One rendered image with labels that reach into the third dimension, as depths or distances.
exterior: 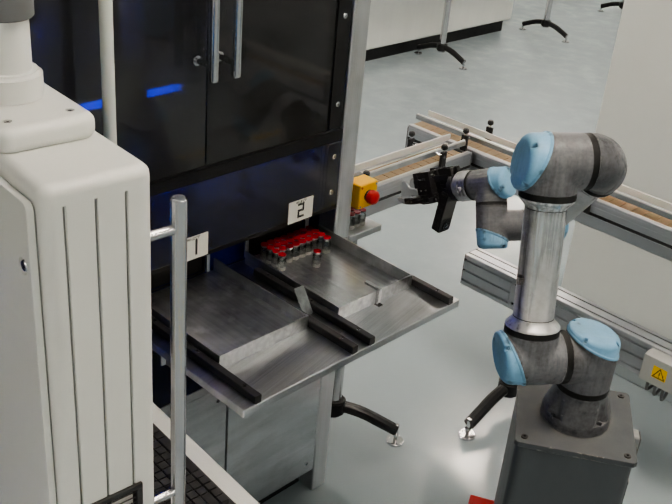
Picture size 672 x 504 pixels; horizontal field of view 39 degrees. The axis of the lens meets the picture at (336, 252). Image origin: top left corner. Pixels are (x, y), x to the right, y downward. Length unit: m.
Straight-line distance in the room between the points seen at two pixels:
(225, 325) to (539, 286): 0.71
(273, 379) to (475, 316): 2.11
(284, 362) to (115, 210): 0.86
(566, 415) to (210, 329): 0.81
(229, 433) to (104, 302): 1.31
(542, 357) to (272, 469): 1.10
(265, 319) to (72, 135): 0.96
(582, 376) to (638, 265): 1.62
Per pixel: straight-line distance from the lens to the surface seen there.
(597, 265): 3.76
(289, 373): 2.05
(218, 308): 2.25
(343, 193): 2.52
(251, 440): 2.71
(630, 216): 2.90
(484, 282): 3.31
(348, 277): 2.41
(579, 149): 1.92
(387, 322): 2.25
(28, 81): 1.42
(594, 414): 2.15
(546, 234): 1.95
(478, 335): 3.92
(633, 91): 3.51
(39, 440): 1.49
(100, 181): 1.28
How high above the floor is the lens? 2.07
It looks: 28 degrees down
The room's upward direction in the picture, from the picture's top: 5 degrees clockwise
